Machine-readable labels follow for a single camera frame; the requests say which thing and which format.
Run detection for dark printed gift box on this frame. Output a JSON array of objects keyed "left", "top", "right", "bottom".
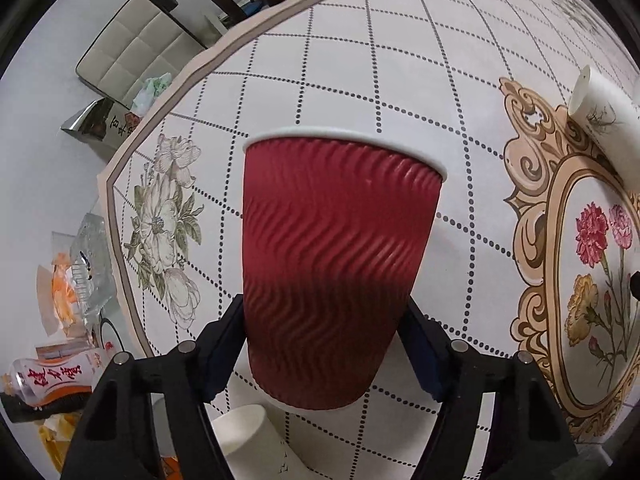
[{"left": 61, "top": 98, "right": 141, "bottom": 162}]

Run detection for green white plastic bag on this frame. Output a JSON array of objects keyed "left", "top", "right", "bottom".
[{"left": 130, "top": 73, "right": 172, "bottom": 118}]

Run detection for clear plastic goldfish bag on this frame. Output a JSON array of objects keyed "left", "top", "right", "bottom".
[{"left": 36, "top": 212, "right": 116, "bottom": 338}]

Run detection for clear bottle red characters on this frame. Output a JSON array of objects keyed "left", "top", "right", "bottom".
[{"left": 1, "top": 348, "right": 112, "bottom": 408}]

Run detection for white cup with ink plant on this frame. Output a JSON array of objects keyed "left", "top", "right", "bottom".
[{"left": 568, "top": 65, "right": 640, "bottom": 193}]

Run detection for white cup with calligraphy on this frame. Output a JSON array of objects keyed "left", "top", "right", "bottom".
[{"left": 210, "top": 404, "right": 314, "bottom": 480}]

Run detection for beige padded chair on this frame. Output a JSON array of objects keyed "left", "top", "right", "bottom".
[{"left": 75, "top": 0, "right": 205, "bottom": 107}]

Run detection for floral printed tablecloth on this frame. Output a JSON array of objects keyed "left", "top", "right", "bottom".
[{"left": 101, "top": 0, "right": 639, "bottom": 479}]

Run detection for red ripple paper cup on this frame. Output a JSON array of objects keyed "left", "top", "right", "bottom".
[{"left": 242, "top": 128, "right": 446, "bottom": 411}]

